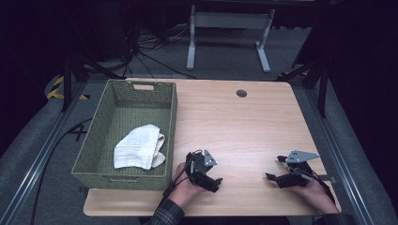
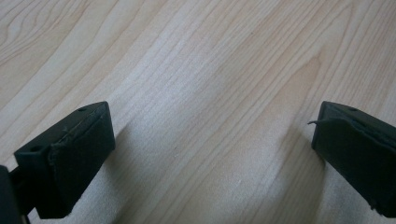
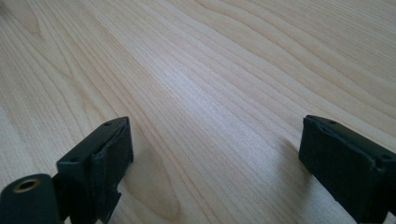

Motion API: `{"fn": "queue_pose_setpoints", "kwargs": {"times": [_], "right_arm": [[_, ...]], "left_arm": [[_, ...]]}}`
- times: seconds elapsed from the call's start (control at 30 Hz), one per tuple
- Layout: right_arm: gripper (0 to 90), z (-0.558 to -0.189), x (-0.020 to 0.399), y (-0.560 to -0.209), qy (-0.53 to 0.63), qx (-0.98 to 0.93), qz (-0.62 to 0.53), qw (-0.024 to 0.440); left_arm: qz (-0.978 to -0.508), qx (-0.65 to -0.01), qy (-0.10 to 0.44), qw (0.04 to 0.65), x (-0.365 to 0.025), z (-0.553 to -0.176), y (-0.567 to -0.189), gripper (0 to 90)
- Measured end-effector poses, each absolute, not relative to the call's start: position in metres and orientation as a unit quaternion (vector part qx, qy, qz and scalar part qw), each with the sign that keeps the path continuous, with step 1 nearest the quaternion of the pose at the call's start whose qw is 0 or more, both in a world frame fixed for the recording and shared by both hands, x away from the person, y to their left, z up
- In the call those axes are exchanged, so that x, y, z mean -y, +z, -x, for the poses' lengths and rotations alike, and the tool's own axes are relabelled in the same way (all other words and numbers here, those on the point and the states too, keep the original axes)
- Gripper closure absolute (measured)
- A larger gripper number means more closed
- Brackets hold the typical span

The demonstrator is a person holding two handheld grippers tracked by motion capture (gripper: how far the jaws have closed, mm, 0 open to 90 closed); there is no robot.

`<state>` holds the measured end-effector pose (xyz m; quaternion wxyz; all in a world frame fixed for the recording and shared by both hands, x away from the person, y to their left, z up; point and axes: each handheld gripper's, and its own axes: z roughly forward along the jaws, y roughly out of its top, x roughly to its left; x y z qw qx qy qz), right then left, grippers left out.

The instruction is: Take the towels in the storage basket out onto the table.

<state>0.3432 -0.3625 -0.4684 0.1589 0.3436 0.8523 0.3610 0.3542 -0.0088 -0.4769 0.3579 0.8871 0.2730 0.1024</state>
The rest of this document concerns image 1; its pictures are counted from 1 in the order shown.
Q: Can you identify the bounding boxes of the person's left hand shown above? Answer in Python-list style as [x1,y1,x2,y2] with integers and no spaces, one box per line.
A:
[168,162,206,209]

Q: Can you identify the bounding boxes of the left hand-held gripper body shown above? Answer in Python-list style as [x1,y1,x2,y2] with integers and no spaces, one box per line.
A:
[185,148,218,187]

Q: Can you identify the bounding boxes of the grey tape piece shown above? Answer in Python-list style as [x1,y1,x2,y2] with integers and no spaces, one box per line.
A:
[317,174,338,184]

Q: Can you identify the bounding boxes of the grey metal table frame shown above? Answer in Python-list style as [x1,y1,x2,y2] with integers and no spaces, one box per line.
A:
[186,4,276,74]

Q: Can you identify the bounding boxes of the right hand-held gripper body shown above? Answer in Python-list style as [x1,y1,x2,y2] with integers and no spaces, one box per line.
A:
[283,150,321,189]

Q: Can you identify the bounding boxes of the black tripod stand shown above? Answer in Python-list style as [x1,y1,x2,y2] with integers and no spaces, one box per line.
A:
[60,51,126,113]
[276,59,330,119]

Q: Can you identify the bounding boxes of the white bear print cloth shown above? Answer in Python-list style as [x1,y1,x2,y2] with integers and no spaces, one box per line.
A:
[113,124,167,171]

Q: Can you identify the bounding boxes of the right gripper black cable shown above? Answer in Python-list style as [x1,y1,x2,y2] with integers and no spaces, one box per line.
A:
[312,172,336,204]

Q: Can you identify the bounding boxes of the aluminium floor rail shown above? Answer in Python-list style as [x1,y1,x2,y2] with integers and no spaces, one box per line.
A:
[0,82,89,225]
[303,87,376,225]

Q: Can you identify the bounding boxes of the bundle of black floor cables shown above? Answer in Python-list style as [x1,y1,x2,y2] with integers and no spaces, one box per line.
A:
[123,26,199,80]

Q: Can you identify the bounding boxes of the long black floor cable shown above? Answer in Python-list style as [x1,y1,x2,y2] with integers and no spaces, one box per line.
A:
[29,117,94,225]

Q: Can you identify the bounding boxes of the green woven basket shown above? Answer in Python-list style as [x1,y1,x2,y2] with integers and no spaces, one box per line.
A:
[70,79,178,191]

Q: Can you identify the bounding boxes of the person's right hand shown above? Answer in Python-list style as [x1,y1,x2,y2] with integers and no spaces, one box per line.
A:
[289,178,341,216]

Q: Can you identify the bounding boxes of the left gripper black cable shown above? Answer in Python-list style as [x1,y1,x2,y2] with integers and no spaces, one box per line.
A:
[161,162,193,201]

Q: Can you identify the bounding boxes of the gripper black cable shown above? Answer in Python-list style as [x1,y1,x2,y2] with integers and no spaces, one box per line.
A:
[161,162,193,201]
[312,172,336,204]

